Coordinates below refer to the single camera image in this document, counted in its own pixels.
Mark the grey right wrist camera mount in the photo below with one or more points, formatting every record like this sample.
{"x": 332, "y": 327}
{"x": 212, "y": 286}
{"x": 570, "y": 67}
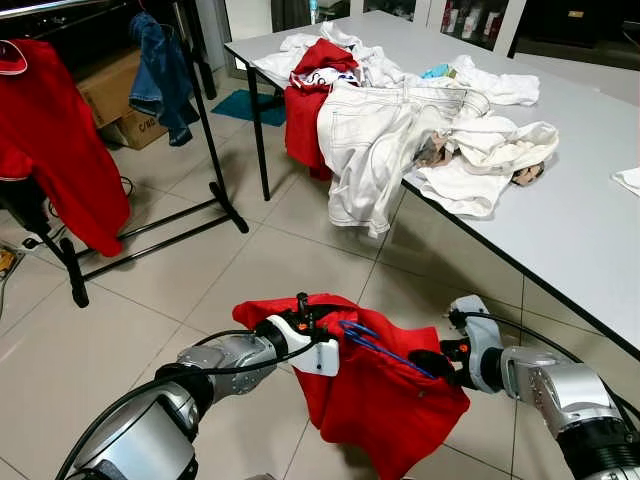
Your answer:
{"x": 485, "y": 345}

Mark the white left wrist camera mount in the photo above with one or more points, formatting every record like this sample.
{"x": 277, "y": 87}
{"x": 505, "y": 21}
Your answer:
{"x": 318, "y": 358}

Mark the black metal clothes rack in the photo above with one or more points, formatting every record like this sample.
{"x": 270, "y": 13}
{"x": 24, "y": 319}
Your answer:
{"x": 78, "y": 280}

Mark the white garment with teal patch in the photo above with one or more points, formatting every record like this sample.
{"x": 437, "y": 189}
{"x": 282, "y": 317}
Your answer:
{"x": 500, "y": 87}

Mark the cream white jeans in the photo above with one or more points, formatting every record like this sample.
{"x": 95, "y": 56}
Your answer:
{"x": 378, "y": 145}

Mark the teal cloth patch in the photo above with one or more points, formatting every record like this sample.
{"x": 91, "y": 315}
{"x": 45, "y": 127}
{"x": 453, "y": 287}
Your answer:
{"x": 437, "y": 71}

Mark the blue denim garment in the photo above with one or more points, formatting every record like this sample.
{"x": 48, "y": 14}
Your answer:
{"x": 162, "y": 72}

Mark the small printed cardboard box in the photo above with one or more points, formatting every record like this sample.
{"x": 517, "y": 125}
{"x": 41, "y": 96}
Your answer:
{"x": 140, "y": 130}

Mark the white crumpled shirt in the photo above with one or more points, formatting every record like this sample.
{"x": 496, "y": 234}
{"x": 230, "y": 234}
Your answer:
{"x": 378, "y": 65}

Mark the large brown cardboard box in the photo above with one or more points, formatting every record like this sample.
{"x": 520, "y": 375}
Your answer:
{"x": 108, "y": 88}

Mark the plain red shirt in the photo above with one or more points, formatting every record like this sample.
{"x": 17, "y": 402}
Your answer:
{"x": 390, "y": 410}

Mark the red garment with white trim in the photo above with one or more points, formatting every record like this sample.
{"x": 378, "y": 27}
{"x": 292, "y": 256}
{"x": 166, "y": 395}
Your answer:
{"x": 303, "y": 125}

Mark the clear plastic bag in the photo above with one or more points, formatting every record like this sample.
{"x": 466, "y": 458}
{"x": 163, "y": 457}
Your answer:
{"x": 6, "y": 265}

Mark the white mesh jersey brown print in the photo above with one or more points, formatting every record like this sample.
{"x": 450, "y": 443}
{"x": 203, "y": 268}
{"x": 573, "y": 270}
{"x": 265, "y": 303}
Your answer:
{"x": 500, "y": 142}

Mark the clear plastic water bottle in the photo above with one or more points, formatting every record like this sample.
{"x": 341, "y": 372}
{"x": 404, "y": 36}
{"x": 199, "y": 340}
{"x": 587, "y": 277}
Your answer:
{"x": 316, "y": 10}

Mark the blue plastic hanger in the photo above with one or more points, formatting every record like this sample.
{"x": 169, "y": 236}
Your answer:
{"x": 385, "y": 350}

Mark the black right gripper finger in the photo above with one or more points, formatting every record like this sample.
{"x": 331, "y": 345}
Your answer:
{"x": 432, "y": 365}

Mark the white glass door cabinet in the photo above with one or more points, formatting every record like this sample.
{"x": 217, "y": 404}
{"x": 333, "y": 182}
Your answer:
{"x": 515, "y": 28}

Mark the red polo shirt white collar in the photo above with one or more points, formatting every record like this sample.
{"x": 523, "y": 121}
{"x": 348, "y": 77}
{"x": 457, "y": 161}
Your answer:
{"x": 60, "y": 150}

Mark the teal floor mat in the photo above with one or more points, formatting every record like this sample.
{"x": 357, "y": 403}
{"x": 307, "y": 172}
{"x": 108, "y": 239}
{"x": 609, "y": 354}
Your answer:
{"x": 248, "y": 106}

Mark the plain white t-shirt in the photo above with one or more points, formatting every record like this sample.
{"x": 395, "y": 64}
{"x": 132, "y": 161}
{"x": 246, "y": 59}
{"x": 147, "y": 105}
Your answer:
{"x": 628, "y": 181}

